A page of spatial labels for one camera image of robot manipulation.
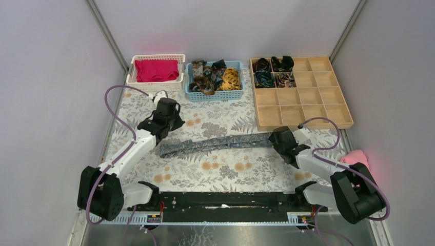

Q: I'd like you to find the grey leaf pattern tie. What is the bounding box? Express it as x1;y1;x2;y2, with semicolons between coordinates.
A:
159;133;272;158

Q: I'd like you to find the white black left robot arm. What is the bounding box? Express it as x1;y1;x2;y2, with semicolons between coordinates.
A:
77;97;185;221

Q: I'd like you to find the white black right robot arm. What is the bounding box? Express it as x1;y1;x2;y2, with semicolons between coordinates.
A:
269;127;390;224

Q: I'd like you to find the light blue plastic basket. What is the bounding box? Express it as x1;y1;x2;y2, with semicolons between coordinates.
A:
184;60;246;102

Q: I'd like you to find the white plastic basket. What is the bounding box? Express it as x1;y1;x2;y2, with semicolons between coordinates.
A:
126;53;186;92

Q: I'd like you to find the wooden compartment tray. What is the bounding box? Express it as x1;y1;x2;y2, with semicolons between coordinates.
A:
249;56;354;131

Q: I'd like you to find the magenta cloth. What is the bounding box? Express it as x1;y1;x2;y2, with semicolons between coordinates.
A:
134;60;180;83

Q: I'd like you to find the orange floral tie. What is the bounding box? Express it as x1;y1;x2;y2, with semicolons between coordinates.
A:
189;60;216;95

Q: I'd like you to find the rolled multicolour tie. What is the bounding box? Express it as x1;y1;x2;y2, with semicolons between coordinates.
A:
275;72;296;88

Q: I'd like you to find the rolled navy blue tie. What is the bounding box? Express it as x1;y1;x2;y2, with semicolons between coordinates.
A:
254;70;275;88

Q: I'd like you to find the dark navy red tie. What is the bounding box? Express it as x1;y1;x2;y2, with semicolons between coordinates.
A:
203;59;227;90

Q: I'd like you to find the yellow patterned tie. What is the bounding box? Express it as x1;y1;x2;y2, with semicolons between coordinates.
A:
219;68;242;91

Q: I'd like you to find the pink cloth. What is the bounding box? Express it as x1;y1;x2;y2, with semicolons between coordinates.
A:
340;150;370;170

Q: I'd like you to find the rolled black tie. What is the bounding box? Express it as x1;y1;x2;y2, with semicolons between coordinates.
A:
271;56;294;72

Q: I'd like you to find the rolled dark red tie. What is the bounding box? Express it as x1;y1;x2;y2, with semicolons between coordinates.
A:
252;58;272;72

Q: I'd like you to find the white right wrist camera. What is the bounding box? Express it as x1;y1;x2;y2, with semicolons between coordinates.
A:
293;128;311;145

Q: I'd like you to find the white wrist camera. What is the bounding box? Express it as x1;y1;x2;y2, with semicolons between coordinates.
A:
152;90;168;105
293;128;311;145

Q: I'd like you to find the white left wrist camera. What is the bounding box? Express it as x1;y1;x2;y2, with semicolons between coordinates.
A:
152;90;168;105

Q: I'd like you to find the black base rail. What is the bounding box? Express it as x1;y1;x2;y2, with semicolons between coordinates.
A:
136;192;319;223

